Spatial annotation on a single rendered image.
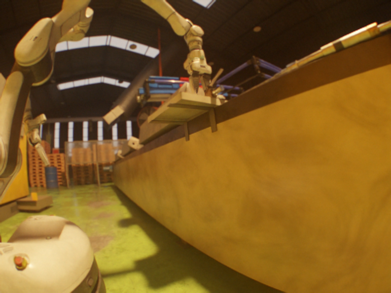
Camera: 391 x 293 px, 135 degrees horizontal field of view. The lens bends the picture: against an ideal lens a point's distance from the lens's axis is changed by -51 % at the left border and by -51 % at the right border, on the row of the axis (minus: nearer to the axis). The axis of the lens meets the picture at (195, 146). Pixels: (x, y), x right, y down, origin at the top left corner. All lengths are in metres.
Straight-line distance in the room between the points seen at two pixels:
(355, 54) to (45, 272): 0.87
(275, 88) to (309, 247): 0.45
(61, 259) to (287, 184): 0.65
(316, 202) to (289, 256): 0.19
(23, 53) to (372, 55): 1.01
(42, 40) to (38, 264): 0.73
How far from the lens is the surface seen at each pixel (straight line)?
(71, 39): 1.22
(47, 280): 0.51
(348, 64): 0.44
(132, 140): 2.26
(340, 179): 0.42
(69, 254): 0.57
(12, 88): 0.75
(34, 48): 0.77
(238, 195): 0.58
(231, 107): 0.58
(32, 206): 2.91
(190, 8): 10.83
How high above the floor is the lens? 0.57
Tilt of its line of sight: 5 degrees up
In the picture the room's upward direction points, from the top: 6 degrees counter-clockwise
